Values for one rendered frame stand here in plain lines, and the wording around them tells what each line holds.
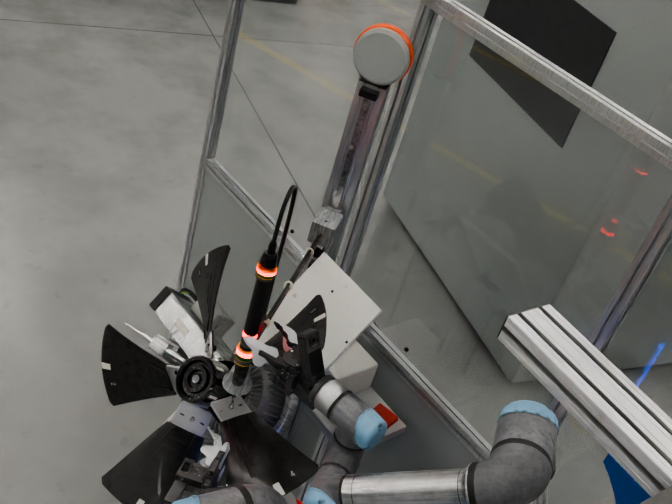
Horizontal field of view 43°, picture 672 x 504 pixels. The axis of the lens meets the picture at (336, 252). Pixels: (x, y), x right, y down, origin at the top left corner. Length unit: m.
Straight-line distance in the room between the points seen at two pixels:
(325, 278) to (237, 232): 0.97
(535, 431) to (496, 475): 0.13
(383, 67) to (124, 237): 2.51
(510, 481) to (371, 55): 1.18
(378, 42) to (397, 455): 1.32
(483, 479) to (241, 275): 1.88
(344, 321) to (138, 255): 2.28
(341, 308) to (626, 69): 1.83
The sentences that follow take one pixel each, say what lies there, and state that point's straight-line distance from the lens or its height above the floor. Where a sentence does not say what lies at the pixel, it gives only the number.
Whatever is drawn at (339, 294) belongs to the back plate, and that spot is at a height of 1.32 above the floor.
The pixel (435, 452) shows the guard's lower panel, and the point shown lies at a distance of 2.69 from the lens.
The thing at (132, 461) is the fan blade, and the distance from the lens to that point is 2.21.
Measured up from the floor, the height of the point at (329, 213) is 1.40.
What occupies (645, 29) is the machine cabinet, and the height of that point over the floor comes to 1.80.
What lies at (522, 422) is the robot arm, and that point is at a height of 1.65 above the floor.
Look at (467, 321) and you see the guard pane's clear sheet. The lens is 2.44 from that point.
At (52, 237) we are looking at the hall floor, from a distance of 4.48.
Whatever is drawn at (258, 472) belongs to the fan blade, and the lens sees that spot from 2.03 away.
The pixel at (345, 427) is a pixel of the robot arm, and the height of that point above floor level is 1.46.
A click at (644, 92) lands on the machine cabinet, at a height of 1.60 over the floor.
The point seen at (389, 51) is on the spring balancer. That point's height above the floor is 1.91.
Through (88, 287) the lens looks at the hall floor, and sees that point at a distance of 4.20.
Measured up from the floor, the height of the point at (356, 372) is 0.97.
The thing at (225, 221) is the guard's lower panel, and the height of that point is 0.83.
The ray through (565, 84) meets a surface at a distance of 2.07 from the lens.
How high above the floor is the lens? 2.74
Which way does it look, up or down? 35 degrees down
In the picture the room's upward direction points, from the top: 17 degrees clockwise
